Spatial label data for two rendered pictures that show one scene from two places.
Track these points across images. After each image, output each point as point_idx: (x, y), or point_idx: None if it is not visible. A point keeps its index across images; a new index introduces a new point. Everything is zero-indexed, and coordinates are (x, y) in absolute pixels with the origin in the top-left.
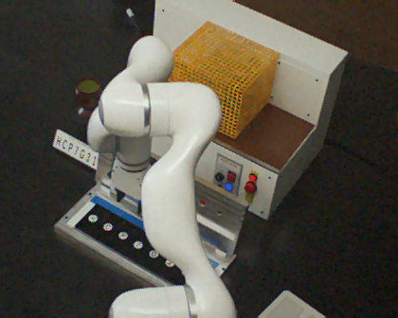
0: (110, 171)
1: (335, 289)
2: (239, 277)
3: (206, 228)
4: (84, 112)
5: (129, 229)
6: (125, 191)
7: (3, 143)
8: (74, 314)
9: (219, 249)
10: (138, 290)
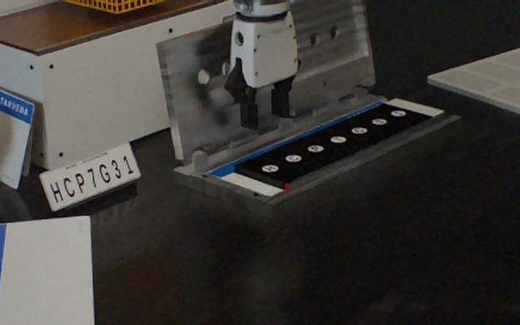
0: (231, 78)
1: (423, 59)
2: None
3: (338, 71)
4: None
5: (302, 144)
6: (277, 76)
7: None
8: (468, 206)
9: (358, 92)
10: None
